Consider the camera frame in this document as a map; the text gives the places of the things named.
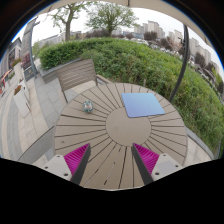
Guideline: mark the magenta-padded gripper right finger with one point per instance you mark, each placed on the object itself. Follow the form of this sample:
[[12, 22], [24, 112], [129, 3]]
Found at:
[[146, 158]]

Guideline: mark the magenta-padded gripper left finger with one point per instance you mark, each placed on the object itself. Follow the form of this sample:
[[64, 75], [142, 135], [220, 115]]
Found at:
[[77, 158]]

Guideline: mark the transparent green computer mouse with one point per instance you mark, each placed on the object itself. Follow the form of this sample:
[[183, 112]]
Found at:
[[88, 106]]

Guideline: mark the blue mouse pad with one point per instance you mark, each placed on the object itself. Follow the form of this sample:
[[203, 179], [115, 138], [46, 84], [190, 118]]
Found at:
[[142, 104]]

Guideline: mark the white flower planter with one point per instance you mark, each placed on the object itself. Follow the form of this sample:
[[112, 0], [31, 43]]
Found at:
[[20, 101]]

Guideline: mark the brown slatted outdoor chair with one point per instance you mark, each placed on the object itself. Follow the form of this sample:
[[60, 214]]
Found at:
[[76, 74]]

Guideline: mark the curved black umbrella pole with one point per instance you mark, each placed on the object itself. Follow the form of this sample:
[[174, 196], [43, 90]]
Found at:
[[181, 66]]

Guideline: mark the distant apartment buildings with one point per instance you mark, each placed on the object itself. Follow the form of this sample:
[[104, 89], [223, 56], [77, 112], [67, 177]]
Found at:
[[153, 26]]

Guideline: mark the bare-trunked leaning tree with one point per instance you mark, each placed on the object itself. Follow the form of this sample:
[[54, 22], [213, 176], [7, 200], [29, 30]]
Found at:
[[68, 23]]

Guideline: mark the round leafy green tree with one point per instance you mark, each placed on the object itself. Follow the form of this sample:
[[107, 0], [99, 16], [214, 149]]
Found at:
[[110, 15]]

